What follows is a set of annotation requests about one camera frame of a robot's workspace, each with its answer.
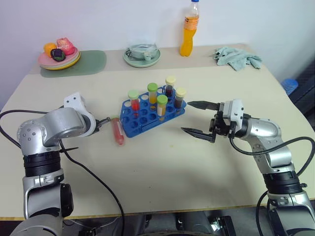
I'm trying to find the light green stacked plate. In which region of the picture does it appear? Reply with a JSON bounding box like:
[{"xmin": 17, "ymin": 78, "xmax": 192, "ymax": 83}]
[{"xmin": 38, "ymin": 52, "xmax": 81, "ymax": 69}]

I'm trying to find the orange soda bottle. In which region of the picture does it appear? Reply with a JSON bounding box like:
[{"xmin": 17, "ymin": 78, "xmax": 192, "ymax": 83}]
[{"xmin": 179, "ymin": 0, "xmax": 200, "ymax": 58}]

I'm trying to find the yellow plate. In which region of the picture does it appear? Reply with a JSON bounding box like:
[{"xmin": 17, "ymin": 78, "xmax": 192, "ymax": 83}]
[{"xmin": 40, "ymin": 55, "xmax": 81, "ymax": 71}]

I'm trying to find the teal crumpled cloth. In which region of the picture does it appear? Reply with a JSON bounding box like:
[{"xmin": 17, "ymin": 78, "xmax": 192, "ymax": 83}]
[{"xmin": 211, "ymin": 46, "xmax": 262, "ymax": 72}]

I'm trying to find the orange toy fruit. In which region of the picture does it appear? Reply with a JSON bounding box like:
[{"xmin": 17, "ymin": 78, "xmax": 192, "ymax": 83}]
[{"xmin": 43, "ymin": 42, "xmax": 58, "ymax": 56}]

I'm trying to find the blue plastic test tube rack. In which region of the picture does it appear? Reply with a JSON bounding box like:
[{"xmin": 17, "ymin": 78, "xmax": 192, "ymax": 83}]
[{"xmin": 119, "ymin": 85, "xmax": 188, "ymax": 138}]

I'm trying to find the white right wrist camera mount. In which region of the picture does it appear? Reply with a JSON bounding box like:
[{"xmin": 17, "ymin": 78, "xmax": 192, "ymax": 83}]
[{"xmin": 219, "ymin": 99, "xmax": 245, "ymax": 123}]

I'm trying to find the pale green plate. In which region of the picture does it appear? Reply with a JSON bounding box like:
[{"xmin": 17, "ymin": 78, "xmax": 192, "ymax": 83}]
[{"xmin": 123, "ymin": 47, "xmax": 161, "ymax": 68}]

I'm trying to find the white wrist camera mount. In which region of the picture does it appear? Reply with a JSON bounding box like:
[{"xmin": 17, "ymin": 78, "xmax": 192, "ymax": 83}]
[
  {"xmin": 219, "ymin": 99, "xmax": 245, "ymax": 123},
  {"xmin": 63, "ymin": 92, "xmax": 97, "ymax": 138}
]

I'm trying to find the pink plate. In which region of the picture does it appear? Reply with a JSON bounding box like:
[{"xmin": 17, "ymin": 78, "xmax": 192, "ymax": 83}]
[{"xmin": 37, "ymin": 48, "xmax": 80, "ymax": 67}]

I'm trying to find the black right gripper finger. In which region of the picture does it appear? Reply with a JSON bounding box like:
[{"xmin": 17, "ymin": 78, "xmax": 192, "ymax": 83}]
[
  {"xmin": 187, "ymin": 100, "xmax": 220, "ymax": 112},
  {"xmin": 180, "ymin": 127, "xmax": 217, "ymax": 144}
]

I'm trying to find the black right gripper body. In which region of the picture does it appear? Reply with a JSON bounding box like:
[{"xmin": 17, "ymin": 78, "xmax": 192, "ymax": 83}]
[{"xmin": 209, "ymin": 110, "xmax": 236, "ymax": 137}]

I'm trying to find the large black box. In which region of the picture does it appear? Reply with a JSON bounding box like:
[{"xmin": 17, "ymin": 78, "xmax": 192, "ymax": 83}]
[{"xmin": 210, "ymin": 216, "xmax": 237, "ymax": 236}]

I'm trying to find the dark grey rounded shape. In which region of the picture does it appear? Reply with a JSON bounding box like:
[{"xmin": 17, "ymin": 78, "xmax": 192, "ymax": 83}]
[{"xmin": 145, "ymin": 212, "xmax": 212, "ymax": 236}]

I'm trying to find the pink apple in foam net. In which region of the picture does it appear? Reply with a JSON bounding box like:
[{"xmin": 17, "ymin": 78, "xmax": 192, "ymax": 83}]
[{"xmin": 56, "ymin": 37, "xmax": 75, "ymax": 56}]

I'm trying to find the dark purple toy fruit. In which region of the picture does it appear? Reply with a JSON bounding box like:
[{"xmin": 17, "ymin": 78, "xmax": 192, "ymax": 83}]
[{"xmin": 50, "ymin": 48, "xmax": 66, "ymax": 61}]

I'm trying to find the red liquid tube green cap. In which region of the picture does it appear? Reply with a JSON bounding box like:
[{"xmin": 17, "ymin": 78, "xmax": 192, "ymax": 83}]
[
  {"xmin": 127, "ymin": 90, "xmax": 141, "ymax": 118},
  {"xmin": 111, "ymin": 117, "xmax": 126, "ymax": 146}
]

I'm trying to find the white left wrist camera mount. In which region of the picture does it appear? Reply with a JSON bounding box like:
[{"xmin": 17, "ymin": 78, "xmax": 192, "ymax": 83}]
[{"xmin": 63, "ymin": 92, "xmax": 97, "ymax": 138}]

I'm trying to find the dark liquid tube cream cap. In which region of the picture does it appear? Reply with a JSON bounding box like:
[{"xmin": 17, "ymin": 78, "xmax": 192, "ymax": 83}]
[
  {"xmin": 174, "ymin": 87, "xmax": 187, "ymax": 110},
  {"xmin": 165, "ymin": 76, "xmax": 177, "ymax": 98}
]

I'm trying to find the blue plastic stool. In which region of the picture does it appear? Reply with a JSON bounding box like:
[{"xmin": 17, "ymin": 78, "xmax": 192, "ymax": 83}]
[{"xmin": 282, "ymin": 78, "xmax": 299, "ymax": 95}]

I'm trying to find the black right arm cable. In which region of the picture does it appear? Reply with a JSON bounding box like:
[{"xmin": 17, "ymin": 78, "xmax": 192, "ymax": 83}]
[{"xmin": 228, "ymin": 134, "xmax": 315, "ymax": 236}]

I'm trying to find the clear plastic bag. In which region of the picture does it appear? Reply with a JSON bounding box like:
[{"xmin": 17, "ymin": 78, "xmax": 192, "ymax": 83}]
[{"xmin": 125, "ymin": 42, "xmax": 158, "ymax": 61}]

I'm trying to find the green placemat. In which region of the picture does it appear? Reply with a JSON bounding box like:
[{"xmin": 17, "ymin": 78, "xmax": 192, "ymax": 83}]
[{"xmin": 40, "ymin": 50, "xmax": 107, "ymax": 79}]

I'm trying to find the orange liquid tube green cap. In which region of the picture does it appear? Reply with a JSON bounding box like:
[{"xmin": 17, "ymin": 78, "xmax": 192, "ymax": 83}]
[
  {"xmin": 147, "ymin": 83, "xmax": 158, "ymax": 105},
  {"xmin": 157, "ymin": 95, "xmax": 169, "ymax": 117}
]

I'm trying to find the black chair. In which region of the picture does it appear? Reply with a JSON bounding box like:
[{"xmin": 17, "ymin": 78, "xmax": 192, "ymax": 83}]
[{"xmin": 289, "ymin": 61, "xmax": 315, "ymax": 116}]

